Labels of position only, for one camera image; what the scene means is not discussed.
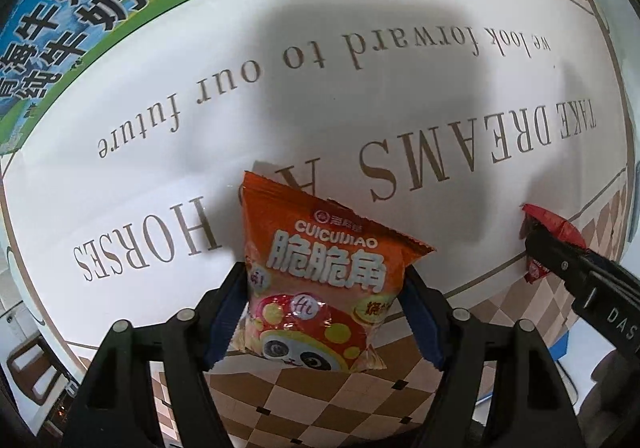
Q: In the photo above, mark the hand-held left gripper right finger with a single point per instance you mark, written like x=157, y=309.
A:
x=425, y=328

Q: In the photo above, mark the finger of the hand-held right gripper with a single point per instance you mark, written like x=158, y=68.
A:
x=555, y=253

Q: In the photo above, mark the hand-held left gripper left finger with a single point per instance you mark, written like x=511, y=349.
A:
x=225, y=323

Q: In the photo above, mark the red snack packet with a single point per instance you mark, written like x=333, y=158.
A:
x=555, y=223

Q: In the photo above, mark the orange panda snack packet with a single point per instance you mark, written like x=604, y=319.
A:
x=320, y=278

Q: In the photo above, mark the printed table mat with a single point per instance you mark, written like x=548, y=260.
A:
x=350, y=102

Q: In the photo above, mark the dark brown frame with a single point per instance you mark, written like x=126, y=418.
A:
x=35, y=378

